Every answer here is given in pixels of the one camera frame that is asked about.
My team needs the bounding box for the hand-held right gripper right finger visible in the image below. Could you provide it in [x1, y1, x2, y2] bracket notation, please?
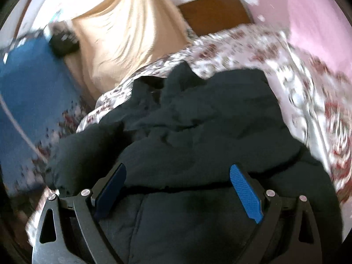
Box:
[229, 164, 323, 264]

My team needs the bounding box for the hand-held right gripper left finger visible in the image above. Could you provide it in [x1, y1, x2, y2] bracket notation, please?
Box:
[32, 163, 127, 264]

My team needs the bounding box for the black padded jacket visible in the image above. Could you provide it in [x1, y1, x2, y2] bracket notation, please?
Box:
[45, 62, 344, 264]

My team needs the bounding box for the blue patterned carpet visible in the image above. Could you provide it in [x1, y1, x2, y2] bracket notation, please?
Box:
[0, 36, 84, 198]

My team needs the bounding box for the floral patterned bedspread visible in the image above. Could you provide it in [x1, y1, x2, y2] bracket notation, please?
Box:
[26, 23, 352, 253]

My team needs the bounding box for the dark object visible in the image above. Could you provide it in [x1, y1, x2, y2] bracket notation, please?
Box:
[49, 23, 80, 57]

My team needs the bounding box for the beige curtain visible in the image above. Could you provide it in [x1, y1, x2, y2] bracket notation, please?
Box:
[64, 0, 193, 102]

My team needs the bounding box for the brown wooden headboard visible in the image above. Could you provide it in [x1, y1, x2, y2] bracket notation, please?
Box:
[177, 0, 255, 37]

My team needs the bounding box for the pink bed sheet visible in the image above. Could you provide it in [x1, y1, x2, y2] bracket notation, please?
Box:
[278, 0, 352, 75]

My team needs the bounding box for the white cable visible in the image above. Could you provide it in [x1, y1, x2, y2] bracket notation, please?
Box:
[0, 93, 49, 165]

